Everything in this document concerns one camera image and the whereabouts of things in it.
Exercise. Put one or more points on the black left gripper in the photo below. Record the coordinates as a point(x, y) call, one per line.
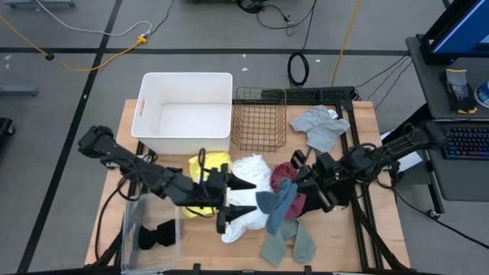
point(210, 191)

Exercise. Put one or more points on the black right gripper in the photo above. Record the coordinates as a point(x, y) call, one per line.
point(328, 175)

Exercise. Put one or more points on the maroon cloth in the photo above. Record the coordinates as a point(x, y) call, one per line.
point(280, 172)

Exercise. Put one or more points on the blue sock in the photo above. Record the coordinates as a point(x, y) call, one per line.
point(282, 202)

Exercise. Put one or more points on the white fluffy cloth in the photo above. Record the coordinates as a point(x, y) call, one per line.
point(248, 168)

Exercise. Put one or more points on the yellow cloth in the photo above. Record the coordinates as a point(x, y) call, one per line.
point(214, 158)

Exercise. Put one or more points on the light grey shirt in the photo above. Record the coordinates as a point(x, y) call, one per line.
point(319, 128)

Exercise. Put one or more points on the black cloth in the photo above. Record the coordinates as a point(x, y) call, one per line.
point(160, 235)

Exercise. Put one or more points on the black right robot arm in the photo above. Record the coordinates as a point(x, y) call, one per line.
point(401, 143)

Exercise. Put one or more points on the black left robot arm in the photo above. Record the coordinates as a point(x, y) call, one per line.
point(126, 158)

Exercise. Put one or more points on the dark grey angled metal stand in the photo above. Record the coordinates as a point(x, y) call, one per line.
point(309, 154)

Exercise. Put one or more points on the black power strip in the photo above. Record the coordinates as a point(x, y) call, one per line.
point(305, 93)

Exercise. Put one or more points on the white plastic bin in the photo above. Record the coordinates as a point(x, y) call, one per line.
point(183, 114)

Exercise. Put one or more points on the white sheet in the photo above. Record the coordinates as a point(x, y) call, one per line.
point(410, 162)

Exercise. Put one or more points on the clear plastic container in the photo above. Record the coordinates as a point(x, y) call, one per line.
point(130, 229)

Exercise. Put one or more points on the grey computer desk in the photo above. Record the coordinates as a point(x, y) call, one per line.
point(428, 88)

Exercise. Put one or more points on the black backlit keyboard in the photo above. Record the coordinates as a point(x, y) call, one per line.
point(470, 143)

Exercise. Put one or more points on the grey and yellow work glove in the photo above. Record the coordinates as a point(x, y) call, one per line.
point(458, 91)

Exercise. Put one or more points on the white and blue roll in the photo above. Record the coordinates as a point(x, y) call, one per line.
point(483, 95)

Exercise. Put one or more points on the computer monitor blue screen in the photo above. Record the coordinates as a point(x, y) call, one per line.
point(466, 30)

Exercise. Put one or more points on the small black floor puck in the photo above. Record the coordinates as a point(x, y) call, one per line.
point(49, 57)

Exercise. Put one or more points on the black caster base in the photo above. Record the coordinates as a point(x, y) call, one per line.
point(5, 128)

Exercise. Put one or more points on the grey furniture foot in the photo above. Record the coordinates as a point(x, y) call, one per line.
point(19, 90)

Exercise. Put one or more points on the grey furniture bar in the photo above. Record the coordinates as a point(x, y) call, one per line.
point(38, 3)

